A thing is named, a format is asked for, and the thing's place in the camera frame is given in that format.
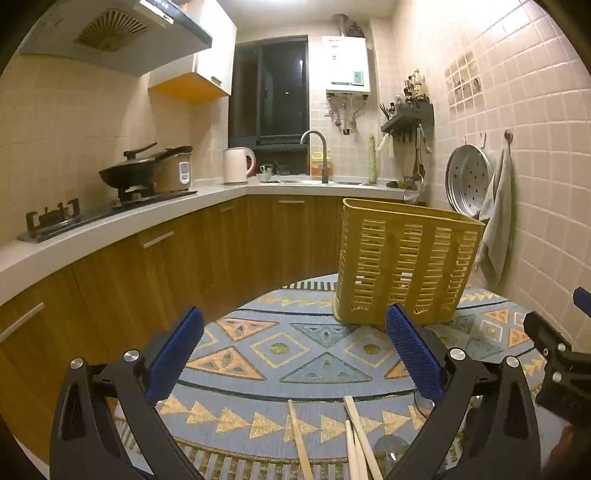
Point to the white kitchen countertop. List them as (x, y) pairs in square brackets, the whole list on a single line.
[(115, 230)]

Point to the white wall cabinet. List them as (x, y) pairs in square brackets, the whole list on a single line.
[(212, 46)]

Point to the black gas stove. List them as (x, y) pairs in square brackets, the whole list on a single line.
[(92, 214)]

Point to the decorative picture tiles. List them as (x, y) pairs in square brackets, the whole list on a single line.
[(464, 81)]

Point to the steel sink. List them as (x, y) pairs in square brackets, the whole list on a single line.
[(304, 182)]

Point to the row of condiment bottles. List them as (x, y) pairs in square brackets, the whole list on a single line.
[(415, 90)]

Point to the grey hanging towel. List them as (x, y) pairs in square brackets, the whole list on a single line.
[(498, 217)]

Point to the black wok with lid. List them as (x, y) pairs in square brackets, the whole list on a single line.
[(129, 173)]

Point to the clear glass bowl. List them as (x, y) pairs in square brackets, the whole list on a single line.
[(413, 194)]

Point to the metal flue pipe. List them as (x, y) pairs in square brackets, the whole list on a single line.
[(340, 25)]

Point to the small white cup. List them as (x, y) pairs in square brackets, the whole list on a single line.
[(265, 174)]

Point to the dark kitchen window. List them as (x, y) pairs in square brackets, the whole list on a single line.
[(268, 92)]

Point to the blue patterned tablecloth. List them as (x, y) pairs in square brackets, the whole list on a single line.
[(277, 369)]

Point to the wooden base cabinets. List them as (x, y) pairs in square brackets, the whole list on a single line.
[(161, 267)]

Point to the white water heater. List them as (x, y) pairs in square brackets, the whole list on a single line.
[(344, 64)]

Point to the brown rice cooker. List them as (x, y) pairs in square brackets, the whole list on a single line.
[(178, 170)]

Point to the yellow detergent bottle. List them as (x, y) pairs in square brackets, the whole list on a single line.
[(317, 165)]

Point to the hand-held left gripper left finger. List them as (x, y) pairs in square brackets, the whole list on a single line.
[(178, 350)]

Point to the water heater pipes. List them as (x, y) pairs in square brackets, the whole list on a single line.
[(346, 110)]

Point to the white hanging cloth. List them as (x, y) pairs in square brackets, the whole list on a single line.
[(385, 146)]

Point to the dark wall spice rack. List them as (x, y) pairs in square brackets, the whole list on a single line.
[(411, 117)]

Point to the white electric kettle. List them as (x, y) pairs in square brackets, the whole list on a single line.
[(236, 167)]

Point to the round metal steamer tray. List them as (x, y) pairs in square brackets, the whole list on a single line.
[(468, 180)]

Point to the hanging wooden spatula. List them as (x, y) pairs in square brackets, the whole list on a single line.
[(416, 166)]

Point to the curved metal faucet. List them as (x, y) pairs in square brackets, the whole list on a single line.
[(323, 157)]

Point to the round metal wall hook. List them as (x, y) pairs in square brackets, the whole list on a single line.
[(508, 135)]

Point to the grey range hood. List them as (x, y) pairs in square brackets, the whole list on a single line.
[(115, 41)]

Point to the metal spoon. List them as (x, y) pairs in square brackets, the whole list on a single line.
[(392, 451)]

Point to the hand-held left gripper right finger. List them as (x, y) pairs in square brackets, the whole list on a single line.
[(415, 355)]

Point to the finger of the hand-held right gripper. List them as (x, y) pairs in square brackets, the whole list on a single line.
[(584, 302), (563, 369)]

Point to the yellow slotted utensil basket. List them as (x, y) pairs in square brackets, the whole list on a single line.
[(406, 258)]

